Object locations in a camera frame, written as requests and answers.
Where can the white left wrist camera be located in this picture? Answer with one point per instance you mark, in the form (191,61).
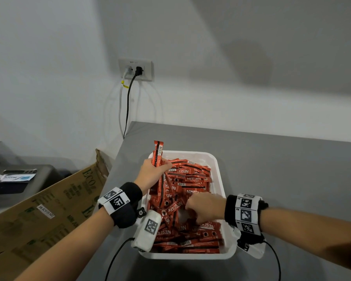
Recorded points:
(144,239)

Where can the white and blue packet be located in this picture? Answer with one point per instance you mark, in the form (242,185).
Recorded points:
(16,177)

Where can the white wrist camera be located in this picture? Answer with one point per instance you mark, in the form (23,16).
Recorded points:
(144,239)
(257,251)

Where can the black right wristband with markers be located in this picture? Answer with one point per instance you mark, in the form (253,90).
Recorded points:
(229,210)

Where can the dark grey printer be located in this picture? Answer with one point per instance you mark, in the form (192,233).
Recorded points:
(23,196)

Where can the black left wristband with markers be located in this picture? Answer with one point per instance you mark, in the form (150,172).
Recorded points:
(125,216)

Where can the white plastic tray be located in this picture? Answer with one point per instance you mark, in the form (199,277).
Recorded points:
(216,178)

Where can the pile of red coffee sachets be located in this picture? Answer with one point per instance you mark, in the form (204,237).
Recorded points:
(193,242)

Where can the black wristband with markers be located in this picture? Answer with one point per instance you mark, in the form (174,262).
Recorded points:
(229,210)
(125,216)

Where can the grey wall socket plate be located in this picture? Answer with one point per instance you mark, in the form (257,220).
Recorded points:
(149,70)

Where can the black power plug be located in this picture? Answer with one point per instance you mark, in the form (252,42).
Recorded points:
(138,71)

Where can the person's right forearm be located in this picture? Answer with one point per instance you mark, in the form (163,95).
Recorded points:
(310,234)

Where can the bunch of Nescafe sachets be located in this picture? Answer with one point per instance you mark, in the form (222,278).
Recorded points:
(157,152)

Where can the brown cardboard box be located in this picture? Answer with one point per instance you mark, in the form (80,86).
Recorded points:
(32,228)

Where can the person's left hand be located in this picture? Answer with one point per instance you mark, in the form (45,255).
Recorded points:
(149,177)

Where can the person's left forearm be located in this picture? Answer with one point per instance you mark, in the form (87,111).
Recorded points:
(67,248)

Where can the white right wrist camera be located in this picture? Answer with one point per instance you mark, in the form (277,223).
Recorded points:
(257,251)

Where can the flat black device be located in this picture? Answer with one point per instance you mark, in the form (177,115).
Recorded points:
(20,171)

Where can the person's right hand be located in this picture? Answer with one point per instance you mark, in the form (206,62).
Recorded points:
(207,206)

